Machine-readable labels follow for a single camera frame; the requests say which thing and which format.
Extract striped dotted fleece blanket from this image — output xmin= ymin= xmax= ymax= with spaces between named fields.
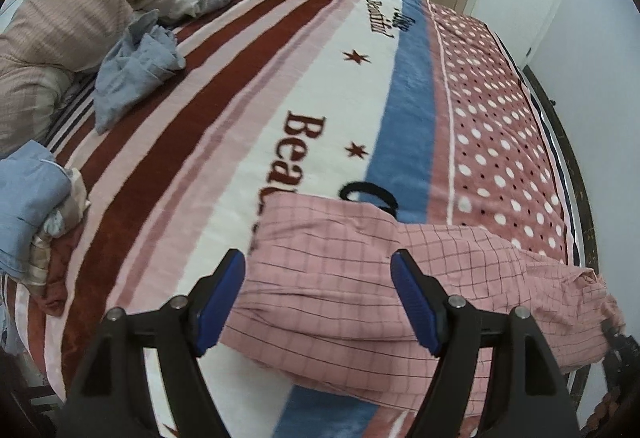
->
xmin=4 ymin=0 xmax=586 ymax=438

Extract beige ribbed quilt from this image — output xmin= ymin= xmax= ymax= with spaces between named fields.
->
xmin=1 ymin=0 xmax=231 ymax=155

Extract crumpled grey-blue garment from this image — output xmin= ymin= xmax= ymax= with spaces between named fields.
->
xmin=93 ymin=9 xmax=186 ymax=135

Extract dark bed frame rail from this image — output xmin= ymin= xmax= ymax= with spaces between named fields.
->
xmin=519 ymin=64 xmax=601 ymax=414

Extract person's right hand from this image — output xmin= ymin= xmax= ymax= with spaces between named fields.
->
xmin=582 ymin=387 xmax=622 ymax=437

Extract pink checked pants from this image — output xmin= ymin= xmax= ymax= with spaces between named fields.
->
xmin=221 ymin=192 xmax=624 ymax=411

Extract folded clothes stack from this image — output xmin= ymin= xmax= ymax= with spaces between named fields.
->
xmin=1 ymin=140 xmax=90 ymax=317

